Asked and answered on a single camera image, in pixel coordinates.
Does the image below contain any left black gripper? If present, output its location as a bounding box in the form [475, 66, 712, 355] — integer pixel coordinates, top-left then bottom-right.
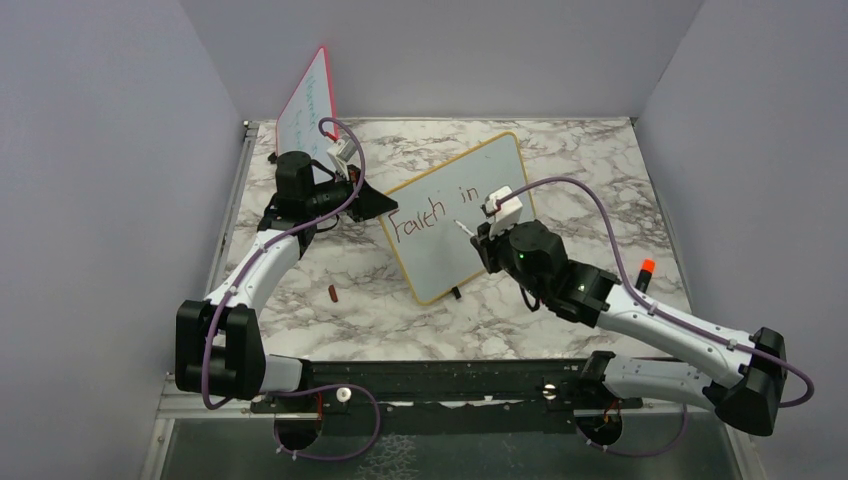
[306, 164, 398, 223]

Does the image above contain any white dry erase marker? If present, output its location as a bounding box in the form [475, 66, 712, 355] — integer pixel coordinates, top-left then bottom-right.
[453, 220, 476, 238]

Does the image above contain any yellow framed whiteboard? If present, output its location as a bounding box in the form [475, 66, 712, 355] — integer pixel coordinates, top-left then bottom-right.
[379, 132, 528, 305]

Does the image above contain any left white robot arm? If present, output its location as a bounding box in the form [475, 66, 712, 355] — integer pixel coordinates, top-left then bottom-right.
[175, 151, 398, 411]

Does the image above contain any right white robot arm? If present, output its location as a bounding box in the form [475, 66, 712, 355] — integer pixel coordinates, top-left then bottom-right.
[470, 220, 787, 436]

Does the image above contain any pink framed whiteboard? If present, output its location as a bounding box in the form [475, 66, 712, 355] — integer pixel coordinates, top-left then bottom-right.
[275, 45, 336, 173]

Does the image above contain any orange capped black marker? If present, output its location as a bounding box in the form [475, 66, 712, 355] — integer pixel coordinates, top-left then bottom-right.
[635, 258, 656, 293]

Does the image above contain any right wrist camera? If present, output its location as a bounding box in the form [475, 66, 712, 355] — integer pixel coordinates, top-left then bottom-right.
[481, 186, 523, 240]

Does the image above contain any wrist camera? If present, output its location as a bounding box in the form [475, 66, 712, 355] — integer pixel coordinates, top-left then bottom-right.
[326, 136, 357, 181]
[481, 186, 523, 240]

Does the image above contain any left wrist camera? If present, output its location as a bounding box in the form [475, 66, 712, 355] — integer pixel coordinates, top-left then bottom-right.
[326, 136, 357, 181]

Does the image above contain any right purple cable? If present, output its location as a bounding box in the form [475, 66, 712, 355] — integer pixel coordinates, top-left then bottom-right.
[486, 176, 816, 458]

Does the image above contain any purple cable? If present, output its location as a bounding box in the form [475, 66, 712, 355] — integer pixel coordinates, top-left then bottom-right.
[486, 176, 816, 458]
[201, 117, 384, 464]

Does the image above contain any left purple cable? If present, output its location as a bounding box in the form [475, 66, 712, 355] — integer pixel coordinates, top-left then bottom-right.
[201, 117, 384, 464]

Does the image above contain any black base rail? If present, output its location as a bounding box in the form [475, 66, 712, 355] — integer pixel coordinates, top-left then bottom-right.
[248, 357, 713, 439]

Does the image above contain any aluminium side rail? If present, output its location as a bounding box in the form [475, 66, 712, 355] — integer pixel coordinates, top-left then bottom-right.
[139, 120, 262, 479]

